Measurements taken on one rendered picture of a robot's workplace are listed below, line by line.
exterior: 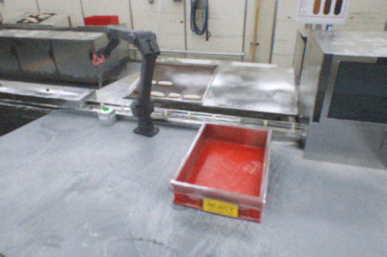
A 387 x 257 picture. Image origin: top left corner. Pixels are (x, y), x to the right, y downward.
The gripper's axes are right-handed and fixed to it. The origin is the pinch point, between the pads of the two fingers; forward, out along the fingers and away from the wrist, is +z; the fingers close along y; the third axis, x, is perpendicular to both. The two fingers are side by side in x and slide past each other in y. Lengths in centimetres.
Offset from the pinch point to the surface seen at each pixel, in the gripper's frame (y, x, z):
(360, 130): 37, 102, -89
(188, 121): 19, 59, -25
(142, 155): 49, 50, -13
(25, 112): 15, -14, 60
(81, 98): 12.8, 8.1, 19.7
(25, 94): 14, -19, 48
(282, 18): -326, 115, -71
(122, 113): 17.3, 31.4, 3.2
